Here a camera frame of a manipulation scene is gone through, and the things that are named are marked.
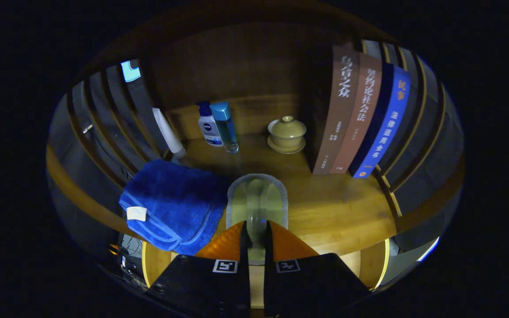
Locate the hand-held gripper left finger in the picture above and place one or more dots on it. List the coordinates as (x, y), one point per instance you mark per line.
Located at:
(201, 282)

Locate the white bottle with blue cap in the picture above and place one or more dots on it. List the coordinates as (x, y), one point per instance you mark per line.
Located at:
(209, 128)

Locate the dark brown book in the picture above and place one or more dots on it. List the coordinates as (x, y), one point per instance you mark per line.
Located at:
(336, 115)

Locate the blue book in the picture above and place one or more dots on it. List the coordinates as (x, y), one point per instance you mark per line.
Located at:
(387, 123)

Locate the beige lidded teacup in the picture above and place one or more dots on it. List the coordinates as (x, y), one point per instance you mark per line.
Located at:
(286, 134)

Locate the silver backdrop clip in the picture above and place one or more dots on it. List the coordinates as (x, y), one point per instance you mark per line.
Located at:
(87, 128)

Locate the blue folded towel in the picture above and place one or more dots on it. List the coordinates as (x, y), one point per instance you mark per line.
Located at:
(175, 198)

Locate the wooden countertop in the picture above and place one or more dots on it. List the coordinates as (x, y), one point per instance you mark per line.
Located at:
(334, 203)

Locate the teal bottle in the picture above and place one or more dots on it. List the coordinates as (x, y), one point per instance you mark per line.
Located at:
(227, 128)

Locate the white tube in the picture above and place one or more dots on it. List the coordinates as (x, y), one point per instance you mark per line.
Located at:
(168, 132)

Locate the wooden cabinet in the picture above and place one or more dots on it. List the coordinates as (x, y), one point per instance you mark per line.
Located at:
(237, 66)

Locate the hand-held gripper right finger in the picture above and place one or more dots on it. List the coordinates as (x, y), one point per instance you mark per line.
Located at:
(312, 282)

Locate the reddish brown book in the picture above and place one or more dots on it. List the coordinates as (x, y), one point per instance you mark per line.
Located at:
(360, 119)

